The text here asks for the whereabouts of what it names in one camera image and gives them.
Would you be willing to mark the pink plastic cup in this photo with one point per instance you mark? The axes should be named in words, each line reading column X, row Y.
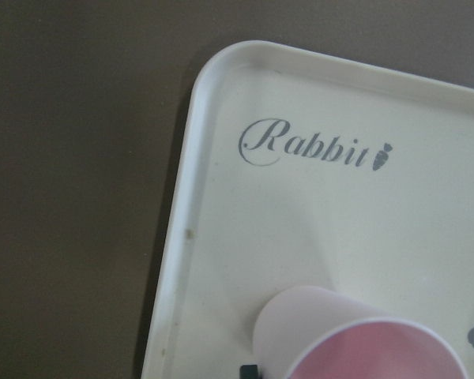
column 310, row 332

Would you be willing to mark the cream rabbit tray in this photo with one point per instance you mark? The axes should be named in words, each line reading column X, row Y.
column 301, row 168

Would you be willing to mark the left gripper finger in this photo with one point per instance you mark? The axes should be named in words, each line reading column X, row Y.
column 248, row 368

